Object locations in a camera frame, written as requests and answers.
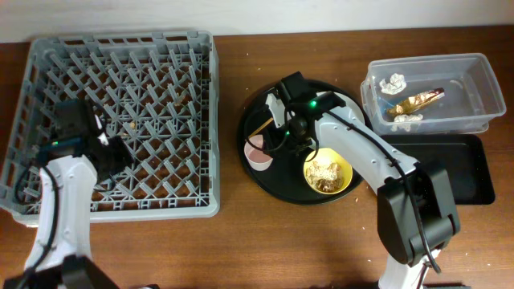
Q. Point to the clear plastic bin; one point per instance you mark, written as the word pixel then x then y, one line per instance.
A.
pixel 472 93

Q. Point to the lower wooden chopstick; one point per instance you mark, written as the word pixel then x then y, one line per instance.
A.
pixel 261 127

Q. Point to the white tissue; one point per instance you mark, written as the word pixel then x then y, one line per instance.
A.
pixel 403 122
pixel 395 85

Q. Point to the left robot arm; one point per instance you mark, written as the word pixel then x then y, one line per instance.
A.
pixel 78 157

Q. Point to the round black tray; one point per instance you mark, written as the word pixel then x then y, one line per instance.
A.
pixel 284 179

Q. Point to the black rectangular bin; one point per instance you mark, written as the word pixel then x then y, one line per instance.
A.
pixel 463 157

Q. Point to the gold foil wrapper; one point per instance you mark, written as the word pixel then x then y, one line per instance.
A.
pixel 417 102

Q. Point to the food scraps with rice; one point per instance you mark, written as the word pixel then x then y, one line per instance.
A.
pixel 327 177

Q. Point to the grey plastic dishwasher rack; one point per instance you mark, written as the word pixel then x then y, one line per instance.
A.
pixel 159 93

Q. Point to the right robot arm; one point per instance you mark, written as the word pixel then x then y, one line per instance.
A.
pixel 416 210

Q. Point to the pink plastic cup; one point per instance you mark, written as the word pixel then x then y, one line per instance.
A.
pixel 257 160

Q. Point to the grey ceramic plate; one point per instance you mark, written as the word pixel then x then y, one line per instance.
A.
pixel 357 112

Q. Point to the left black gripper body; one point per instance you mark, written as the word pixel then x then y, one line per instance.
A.
pixel 116 153

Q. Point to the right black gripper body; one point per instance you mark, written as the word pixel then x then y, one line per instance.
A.
pixel 287 136

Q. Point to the yellow bowl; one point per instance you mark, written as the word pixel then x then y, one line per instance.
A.
pixel 329 155

